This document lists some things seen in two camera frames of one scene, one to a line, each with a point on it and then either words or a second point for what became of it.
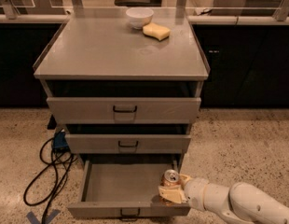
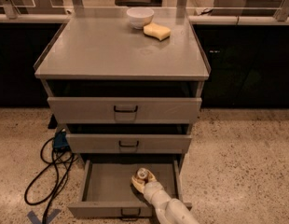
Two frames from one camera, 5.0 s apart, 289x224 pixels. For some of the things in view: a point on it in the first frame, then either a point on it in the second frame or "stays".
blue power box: [59, 140] stays
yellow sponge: [156, 31] stays
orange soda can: [169, 177] → [142, 173]
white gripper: [195, 190] → [149, 188]
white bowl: [140, 17] stays
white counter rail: [191, 19] stays
